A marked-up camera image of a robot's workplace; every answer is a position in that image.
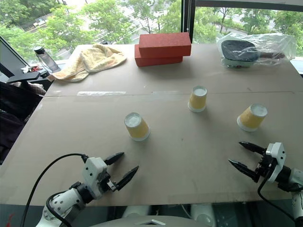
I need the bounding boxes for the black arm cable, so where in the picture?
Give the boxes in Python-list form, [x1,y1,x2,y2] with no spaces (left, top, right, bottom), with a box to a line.
[20,153,89,227]
[257,163,299,227]

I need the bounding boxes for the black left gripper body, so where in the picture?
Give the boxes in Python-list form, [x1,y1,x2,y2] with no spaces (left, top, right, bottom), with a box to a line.
[98,172,119,194]

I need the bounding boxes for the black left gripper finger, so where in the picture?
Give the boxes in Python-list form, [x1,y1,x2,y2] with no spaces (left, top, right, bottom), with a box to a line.
[103,152,125,166]
[115,165,140,192]

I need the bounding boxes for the black office chair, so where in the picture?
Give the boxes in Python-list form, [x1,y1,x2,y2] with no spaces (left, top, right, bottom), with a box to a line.
[0,61,54,164]

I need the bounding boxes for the silver robot torso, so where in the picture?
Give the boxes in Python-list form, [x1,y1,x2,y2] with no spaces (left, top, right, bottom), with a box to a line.
[89,214,214,227]

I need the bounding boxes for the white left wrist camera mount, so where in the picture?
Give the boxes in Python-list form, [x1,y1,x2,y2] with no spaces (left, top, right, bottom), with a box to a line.
[82,157,108,199]

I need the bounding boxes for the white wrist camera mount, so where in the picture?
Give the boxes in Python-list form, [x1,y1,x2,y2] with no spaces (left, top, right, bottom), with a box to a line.
[82,157,108,199]
[265,142,286,183]

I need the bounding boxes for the yellow towel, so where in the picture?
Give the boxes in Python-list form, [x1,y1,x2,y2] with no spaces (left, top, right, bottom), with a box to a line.
[48,44,128,83]

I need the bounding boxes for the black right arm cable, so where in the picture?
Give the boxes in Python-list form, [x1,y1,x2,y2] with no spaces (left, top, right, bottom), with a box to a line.
[257,163,299,227]

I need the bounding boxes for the red rectangular box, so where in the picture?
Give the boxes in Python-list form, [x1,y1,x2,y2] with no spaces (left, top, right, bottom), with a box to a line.
[138,32,192,59]
[134,44,184,68]

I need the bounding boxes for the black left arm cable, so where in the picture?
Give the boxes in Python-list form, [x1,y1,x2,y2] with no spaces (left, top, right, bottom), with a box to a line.
[20,153,89,227]

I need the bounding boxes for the paddle in plastic bag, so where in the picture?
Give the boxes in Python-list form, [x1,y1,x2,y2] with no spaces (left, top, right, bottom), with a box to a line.
[216,33,298,70]

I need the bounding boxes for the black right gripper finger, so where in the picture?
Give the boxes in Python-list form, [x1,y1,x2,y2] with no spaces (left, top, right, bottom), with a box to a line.
[228,159,261,183]
[238,141,266,156]

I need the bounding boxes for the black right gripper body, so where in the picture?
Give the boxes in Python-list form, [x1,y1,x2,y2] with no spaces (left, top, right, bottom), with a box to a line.
[255,153,276,183]

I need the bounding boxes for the black table tennis paddle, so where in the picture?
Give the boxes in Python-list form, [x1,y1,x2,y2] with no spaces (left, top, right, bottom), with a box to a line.
[221,39,286,62]

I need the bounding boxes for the clear water bottle black lid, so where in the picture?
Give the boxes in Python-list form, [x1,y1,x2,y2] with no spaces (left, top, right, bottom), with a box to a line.
[33,46,60,73]

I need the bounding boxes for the yellow paper cup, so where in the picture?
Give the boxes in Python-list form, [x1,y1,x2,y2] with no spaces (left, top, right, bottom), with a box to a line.
[187,85,208,113]
[124,112,151,142]
[236,103,268,132]

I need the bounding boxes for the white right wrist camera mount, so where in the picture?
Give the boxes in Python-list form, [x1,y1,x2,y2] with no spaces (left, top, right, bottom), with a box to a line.
[265,142,286,183]

